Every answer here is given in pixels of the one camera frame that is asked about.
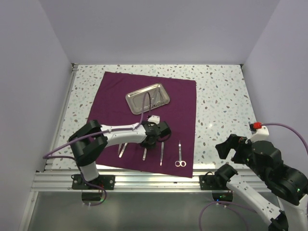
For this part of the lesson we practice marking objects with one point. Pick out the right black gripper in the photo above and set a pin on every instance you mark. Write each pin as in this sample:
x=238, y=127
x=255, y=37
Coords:
x=234, y=141

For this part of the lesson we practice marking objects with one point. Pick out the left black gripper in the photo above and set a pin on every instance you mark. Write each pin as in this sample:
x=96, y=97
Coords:
x=149, y=146

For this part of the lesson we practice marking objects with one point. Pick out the steel scalpel handle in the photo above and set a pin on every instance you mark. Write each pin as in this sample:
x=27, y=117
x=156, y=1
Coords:
x=161, y=153

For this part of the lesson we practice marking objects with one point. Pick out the steel forceps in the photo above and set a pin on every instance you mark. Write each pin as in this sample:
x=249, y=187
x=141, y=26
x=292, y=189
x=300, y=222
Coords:
x=144, y=154

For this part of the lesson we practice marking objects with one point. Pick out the steel instrument tray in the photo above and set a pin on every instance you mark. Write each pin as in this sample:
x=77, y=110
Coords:
x=140, y=100

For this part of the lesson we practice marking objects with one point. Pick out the steel tweezers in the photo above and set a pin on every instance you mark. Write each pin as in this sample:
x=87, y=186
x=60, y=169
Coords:
x=121, y=149

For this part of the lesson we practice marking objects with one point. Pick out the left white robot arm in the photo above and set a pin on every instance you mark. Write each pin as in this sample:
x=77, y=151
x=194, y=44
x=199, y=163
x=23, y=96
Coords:
x=89, y=141

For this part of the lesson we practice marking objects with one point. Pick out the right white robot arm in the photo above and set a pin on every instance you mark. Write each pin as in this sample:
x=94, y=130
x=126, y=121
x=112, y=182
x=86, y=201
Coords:
x=288, y=184

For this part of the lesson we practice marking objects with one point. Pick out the steel clamp in tray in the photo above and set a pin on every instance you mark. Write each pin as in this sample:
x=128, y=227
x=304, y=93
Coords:
x=157, y=99

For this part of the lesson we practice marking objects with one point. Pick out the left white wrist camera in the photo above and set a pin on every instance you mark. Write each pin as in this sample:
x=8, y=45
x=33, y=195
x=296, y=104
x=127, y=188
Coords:
x=154, y=119

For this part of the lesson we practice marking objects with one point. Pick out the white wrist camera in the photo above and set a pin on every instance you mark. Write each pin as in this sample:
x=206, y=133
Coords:
x=259, y=132
x=154, y=119

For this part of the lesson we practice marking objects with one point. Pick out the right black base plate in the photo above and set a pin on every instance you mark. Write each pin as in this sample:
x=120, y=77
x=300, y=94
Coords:
x=208, y=181

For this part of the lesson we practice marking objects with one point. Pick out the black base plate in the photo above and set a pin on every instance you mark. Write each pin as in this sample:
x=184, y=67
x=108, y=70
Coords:
x=105, y=181
x=208, y=181

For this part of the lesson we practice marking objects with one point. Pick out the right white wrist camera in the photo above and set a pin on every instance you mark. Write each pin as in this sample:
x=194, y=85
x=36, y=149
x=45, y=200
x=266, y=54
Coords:
x=259, y=132

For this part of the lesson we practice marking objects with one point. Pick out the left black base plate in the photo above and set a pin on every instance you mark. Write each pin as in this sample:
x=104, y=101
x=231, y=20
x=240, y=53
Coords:
x=105, y=181

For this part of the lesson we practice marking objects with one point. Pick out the aluminium frame rail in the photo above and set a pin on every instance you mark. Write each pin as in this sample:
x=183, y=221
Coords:
x=125, y=181

